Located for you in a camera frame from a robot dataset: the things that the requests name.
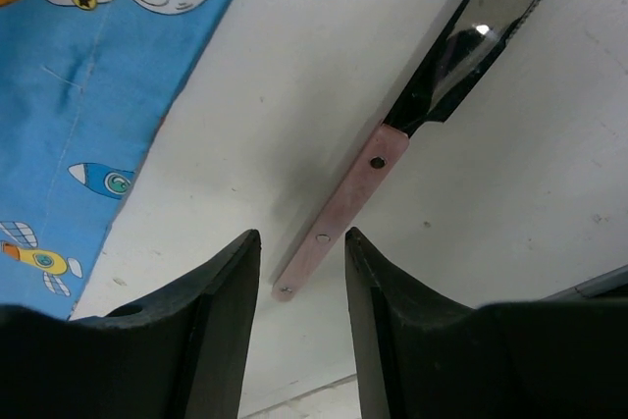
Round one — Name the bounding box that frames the pink handled knife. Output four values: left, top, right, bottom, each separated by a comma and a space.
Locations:
272, 0, 542, 302

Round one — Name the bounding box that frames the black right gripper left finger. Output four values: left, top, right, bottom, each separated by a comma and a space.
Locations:
1, 230, 261, 418

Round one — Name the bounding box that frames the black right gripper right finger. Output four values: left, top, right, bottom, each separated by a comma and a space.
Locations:
344, 229, 627, 418

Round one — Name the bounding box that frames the blue space print cloth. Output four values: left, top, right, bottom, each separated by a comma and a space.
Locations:
1, 0, 232, 319

